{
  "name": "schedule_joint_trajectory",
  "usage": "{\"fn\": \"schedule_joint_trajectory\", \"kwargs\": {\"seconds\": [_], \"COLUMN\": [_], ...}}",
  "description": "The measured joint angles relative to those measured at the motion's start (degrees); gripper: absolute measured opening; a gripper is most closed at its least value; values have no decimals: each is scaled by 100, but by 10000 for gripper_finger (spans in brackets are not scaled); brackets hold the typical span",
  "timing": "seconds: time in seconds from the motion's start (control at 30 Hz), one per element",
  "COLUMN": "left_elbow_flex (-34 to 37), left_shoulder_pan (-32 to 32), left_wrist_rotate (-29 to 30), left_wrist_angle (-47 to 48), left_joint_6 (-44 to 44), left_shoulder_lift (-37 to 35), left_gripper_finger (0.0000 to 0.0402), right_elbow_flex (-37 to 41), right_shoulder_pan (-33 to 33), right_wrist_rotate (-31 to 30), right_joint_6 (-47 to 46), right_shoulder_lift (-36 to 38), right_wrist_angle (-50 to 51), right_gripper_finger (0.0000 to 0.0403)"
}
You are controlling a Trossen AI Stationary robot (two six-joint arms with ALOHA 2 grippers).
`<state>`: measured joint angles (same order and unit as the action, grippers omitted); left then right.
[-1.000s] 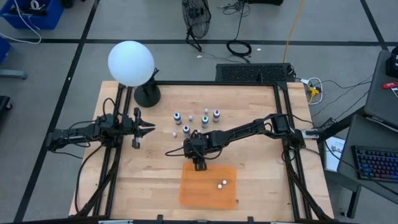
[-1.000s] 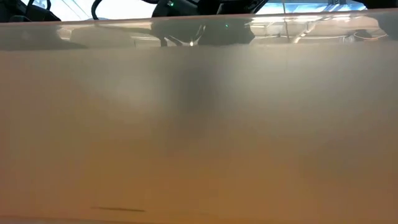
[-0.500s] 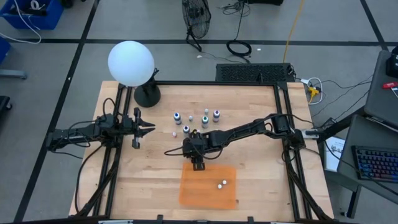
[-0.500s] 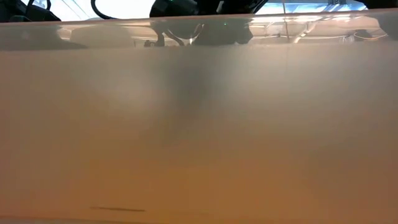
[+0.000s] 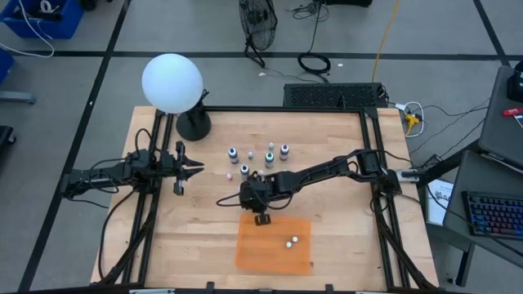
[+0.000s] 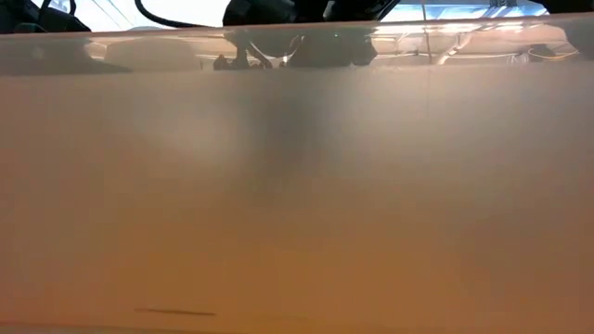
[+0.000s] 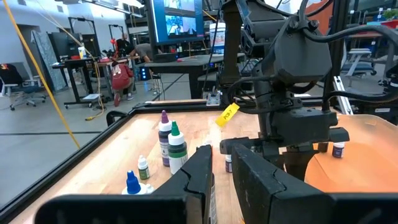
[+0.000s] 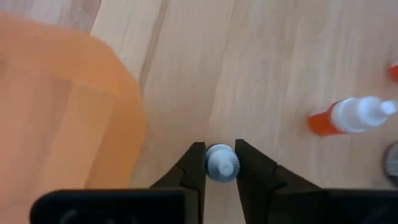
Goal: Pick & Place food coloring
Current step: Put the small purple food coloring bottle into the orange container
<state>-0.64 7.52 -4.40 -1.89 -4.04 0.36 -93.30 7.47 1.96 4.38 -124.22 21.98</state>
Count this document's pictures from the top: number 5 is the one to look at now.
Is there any grey flat bar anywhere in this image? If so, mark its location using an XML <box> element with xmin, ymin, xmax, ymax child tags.
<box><xmin>0</xmin><ymin>91</ymin><xmax>37</xmax><ymax>105</ymax></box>

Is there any black metal table frame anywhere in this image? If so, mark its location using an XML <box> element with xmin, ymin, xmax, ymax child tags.
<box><xmin>96</xmin><ymin>105</ymin><xmax>438</xmax><ymax>292</ymax></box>

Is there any dark grey desk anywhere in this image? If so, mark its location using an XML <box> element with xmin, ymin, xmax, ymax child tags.
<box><xmin>476</xmin><ymin>65</ymin><xmax>523</xmax><ymax>172</ymax></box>
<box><xmin>424</xmin><ymin>149</ymin><xmax>523</xmax><ymax>266</ymax></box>

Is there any orange mat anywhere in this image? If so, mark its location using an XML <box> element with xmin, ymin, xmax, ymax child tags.
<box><xmin>235</xmin><ymin>214</ymin><xmax>312</xmax><ymax>276</ymax></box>

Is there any white cable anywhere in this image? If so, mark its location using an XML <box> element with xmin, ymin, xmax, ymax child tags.
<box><xmin>0</xmin><ymin>0</ymin><xmax>56</xmax><ymax>59</ymax></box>

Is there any black floor fan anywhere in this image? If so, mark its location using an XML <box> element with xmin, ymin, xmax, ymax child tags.
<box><xmin>239</xmin><ymin>0</ymin><xmax>279</xmax><ymax>69</ymax></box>

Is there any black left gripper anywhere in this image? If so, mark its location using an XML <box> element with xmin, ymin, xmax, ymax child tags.
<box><xmin>160</xmin><ymin>141</ymin><xmax>204</xmax><ymax>196</ymax></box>

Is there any yellow cable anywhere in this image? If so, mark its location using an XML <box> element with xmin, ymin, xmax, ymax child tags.
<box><xmin>370</xmin><ymin>0</ymin><xmax>401</xmax><ymax>82</ymax></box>

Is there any white globe lamp black base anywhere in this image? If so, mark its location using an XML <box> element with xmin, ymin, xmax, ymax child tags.
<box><xmin>141</xmin><ymin>52</ymin><xmax>212</xmax><ymax>143</ymax></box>

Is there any black device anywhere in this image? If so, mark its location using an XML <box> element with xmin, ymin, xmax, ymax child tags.
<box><xmin>506</xmin><ymin>59</ymin><xmax>523</xmax><ymax>103</ymax></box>

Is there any backlit black keyboard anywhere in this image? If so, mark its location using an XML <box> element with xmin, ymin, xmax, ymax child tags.
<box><xmin>461</xmin><ymin>190</ymin><xmax>523</xmax><ymax>241</ymax></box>

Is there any blue plastic bin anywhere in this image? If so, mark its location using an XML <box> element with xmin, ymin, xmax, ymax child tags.
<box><xmin>0</xmin><ymin>0</ymin><xmax>85</xmax><ymax>41</ymax></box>
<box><xmin>0</xmin><ymin>48</ymin><xmax>16</xmax><ymax>86</ymax></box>

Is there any white paper sheet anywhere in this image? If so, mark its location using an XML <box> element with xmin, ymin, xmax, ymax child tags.
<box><xmin>424</xmin><ymin>178</ymin><xmax>454</xmax><ymax>226</ymax></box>

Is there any black vented computer case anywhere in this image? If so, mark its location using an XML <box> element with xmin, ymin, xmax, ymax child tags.
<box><xmin>283</xmin><ymin>82</ymin><xmax>389</xmax><ymax>109</ymax></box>

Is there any coiled black cable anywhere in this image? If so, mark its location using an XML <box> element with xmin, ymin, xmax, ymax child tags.
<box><xmin>297</xmin><ymin>0</ymin><xmax>332</xmax><ymax>77</ymax></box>

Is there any white power strip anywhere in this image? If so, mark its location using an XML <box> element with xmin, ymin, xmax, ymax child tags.
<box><xmin>394</xmin><ymin>100</ymin><xmax>426</xmax><ymax>139</ymax></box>

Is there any black equipment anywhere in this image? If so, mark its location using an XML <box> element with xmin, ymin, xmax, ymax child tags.
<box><xmin>322</xmin><ymin>0</ymin><xmax>373</xmax><ymax>8</ymax></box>

